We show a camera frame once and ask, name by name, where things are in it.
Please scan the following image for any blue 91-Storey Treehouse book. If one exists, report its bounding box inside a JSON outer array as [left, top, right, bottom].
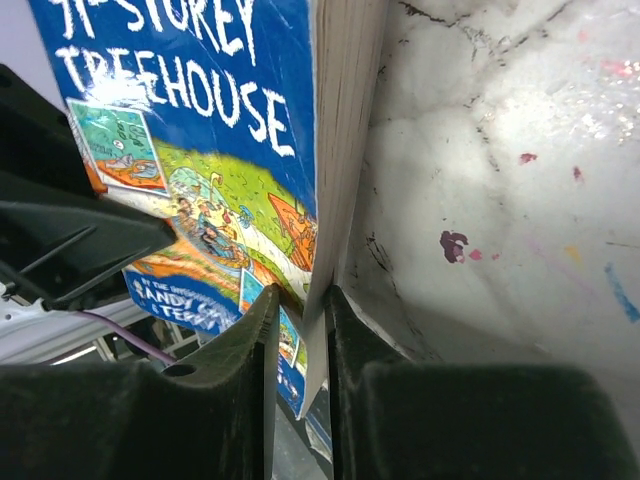
[[30, 1, 387, 417]]

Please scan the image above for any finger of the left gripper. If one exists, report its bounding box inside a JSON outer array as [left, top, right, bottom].
[[1, 172, 176, 311]]

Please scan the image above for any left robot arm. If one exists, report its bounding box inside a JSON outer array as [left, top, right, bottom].
[[1, 67, 197, 364]]

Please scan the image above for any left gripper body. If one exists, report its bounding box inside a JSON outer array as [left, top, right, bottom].
[[1, 65, 96, 198]]

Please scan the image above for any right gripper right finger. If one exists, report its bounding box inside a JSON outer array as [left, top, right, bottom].
[[324, 286, 639, 479]]

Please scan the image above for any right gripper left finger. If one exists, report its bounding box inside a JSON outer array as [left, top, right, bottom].
[[1, 285, 280, 479]]

